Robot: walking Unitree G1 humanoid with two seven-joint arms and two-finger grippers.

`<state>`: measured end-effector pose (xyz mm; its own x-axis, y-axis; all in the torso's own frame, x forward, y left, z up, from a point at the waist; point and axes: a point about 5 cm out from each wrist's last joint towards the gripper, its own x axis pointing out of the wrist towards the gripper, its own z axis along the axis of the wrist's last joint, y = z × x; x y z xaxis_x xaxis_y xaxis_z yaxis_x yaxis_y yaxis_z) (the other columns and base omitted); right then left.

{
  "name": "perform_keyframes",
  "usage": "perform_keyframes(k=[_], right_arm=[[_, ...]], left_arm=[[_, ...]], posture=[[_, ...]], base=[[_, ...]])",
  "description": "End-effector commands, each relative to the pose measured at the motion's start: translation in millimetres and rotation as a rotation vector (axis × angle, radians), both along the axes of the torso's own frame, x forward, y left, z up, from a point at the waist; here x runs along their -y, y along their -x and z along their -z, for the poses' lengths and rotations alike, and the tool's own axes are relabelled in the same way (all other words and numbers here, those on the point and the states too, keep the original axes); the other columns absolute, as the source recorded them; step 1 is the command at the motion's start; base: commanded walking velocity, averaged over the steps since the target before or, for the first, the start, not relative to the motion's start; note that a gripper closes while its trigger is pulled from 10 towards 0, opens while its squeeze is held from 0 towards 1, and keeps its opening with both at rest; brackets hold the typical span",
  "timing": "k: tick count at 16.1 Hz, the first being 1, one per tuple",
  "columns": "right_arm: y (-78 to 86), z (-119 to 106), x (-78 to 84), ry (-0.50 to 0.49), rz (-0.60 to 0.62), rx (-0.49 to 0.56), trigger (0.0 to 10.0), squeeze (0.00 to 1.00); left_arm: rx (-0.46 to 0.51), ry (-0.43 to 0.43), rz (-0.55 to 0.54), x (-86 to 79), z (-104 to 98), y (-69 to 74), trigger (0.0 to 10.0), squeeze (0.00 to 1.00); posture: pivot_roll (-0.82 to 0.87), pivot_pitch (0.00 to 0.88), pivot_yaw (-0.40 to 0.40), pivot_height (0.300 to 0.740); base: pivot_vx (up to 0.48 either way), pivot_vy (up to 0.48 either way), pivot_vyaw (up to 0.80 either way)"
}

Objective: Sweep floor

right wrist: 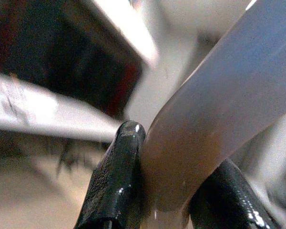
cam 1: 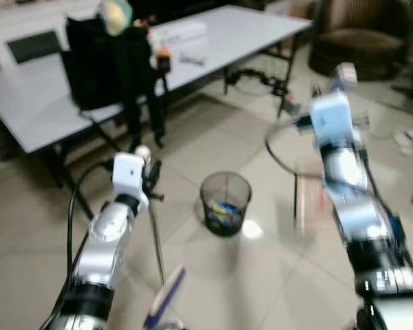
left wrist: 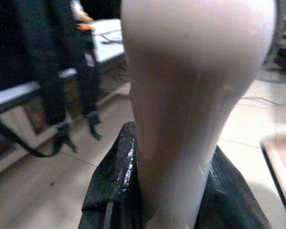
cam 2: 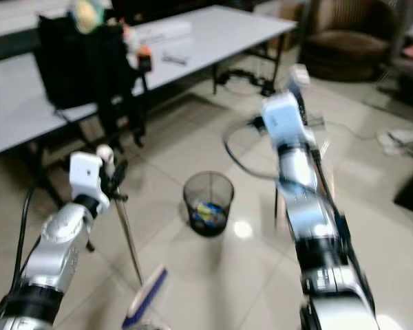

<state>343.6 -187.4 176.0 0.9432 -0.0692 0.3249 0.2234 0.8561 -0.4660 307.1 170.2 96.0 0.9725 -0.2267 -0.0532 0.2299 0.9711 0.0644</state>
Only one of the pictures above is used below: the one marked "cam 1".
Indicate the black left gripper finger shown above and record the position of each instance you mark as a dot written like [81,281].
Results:
[157,194]
[155,169]

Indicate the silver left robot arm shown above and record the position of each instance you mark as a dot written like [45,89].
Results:
[104,240]

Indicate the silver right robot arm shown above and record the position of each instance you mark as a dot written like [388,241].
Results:
[361,220]

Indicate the white crumpled cloth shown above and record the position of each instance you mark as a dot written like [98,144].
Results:
[407,141]

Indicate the black mesh waste basket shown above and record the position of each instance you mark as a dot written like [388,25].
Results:
[226,199]

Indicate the blue yellow wrapper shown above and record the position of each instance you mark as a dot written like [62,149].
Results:
[225,213]

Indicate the brown armchair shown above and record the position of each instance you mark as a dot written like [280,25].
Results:
[358,41]

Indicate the small orange black device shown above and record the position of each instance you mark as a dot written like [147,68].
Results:
[164,60]

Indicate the black backpack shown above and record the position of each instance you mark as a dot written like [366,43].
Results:
[103,69]

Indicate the small grey tool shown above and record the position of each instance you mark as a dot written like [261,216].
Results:
[192,59]

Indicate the white flat box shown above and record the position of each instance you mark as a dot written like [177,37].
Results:
[181,32]

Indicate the white folding table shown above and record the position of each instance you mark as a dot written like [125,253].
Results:
[34,96]

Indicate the green yellow plush toy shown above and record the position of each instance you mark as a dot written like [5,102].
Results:
[115,16]

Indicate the black flat tablet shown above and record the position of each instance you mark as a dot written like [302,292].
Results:
[33,47]

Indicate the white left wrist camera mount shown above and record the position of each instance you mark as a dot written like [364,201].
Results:
[127,175]

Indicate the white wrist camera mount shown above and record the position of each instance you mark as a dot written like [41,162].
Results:
[127,175]
[330,118]

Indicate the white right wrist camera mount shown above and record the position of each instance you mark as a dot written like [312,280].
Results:
[330,118]

